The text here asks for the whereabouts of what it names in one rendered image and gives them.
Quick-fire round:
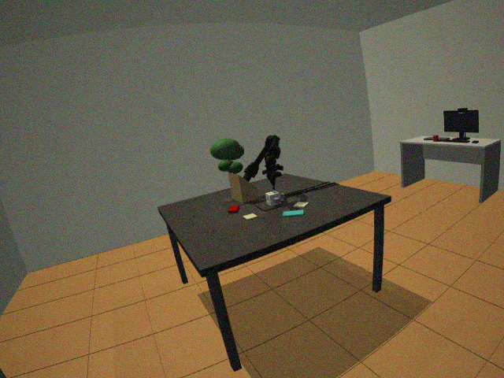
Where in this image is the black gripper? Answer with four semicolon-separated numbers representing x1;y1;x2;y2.
262;164;282;186

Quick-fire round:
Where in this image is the turquoise rectangular block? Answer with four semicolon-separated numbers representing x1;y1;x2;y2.
283;210;304;217

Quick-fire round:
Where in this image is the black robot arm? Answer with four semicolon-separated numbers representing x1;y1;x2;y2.
243;135;284;181

